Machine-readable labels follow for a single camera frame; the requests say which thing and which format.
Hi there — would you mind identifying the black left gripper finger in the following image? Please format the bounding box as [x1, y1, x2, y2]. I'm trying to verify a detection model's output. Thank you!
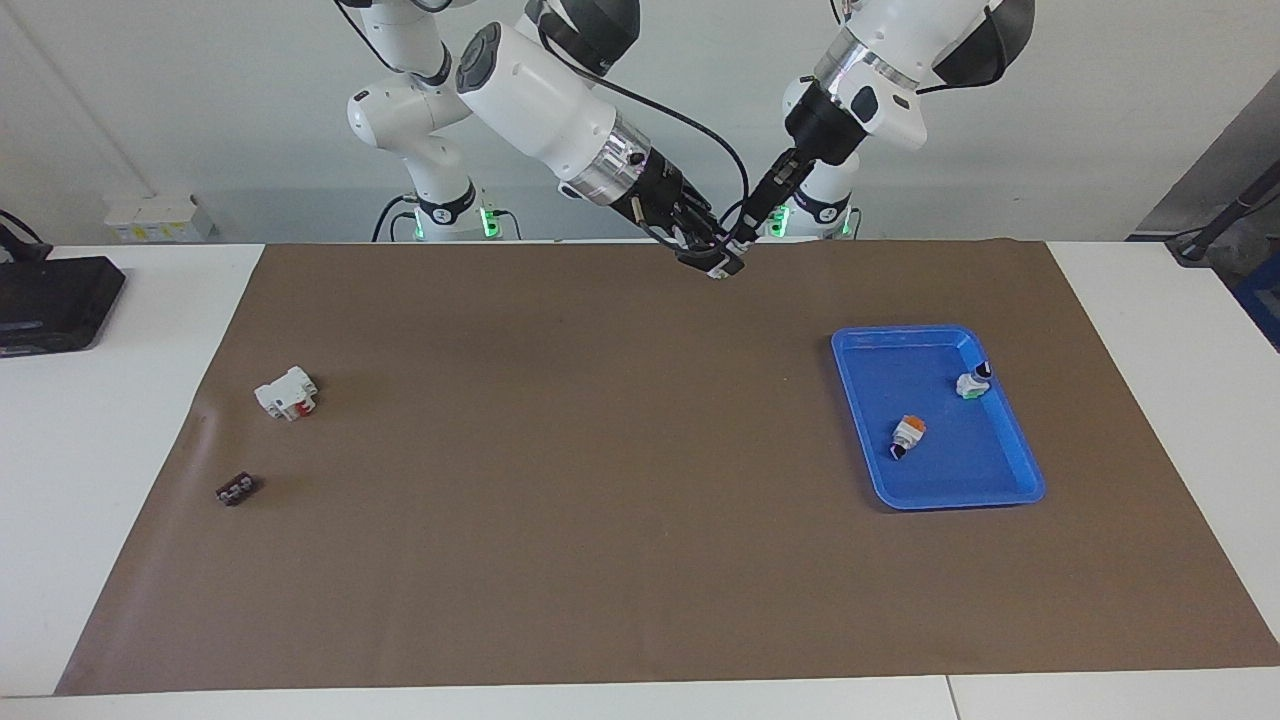
[748, 152, 816, 251]

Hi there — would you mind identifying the brown paper table mat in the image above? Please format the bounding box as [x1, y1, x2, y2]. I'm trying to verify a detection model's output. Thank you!
[55, 238, 1280, 698]

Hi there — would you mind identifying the blue plastic tray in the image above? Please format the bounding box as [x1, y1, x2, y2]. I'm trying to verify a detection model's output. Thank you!
[830, 324, 1047, 512]

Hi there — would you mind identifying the black pole stand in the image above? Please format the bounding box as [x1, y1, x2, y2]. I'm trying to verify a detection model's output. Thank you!
[1165, 160, 1280, 267]

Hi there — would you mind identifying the white circuit breaker red lever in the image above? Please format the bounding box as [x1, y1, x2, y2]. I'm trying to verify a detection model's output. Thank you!
[253, 366, 319, 423]

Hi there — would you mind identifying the blue crate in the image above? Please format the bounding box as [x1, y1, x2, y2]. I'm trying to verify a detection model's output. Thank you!
[1232, 275, 1280, 353]

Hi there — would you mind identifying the black flat electronics box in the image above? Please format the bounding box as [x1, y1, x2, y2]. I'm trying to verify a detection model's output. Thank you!
[0, 256, 128, 358]

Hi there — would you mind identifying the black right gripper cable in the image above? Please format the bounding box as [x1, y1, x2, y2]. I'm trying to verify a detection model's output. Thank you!
[540, 20, 752, 236]

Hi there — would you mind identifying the selector switch with orange block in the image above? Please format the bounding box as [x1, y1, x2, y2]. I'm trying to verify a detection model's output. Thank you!
[889, 414, 928, 462]

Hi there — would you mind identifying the black cable on electronics box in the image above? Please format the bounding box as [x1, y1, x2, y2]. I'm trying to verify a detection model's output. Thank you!
[0, 208, 53, 264]

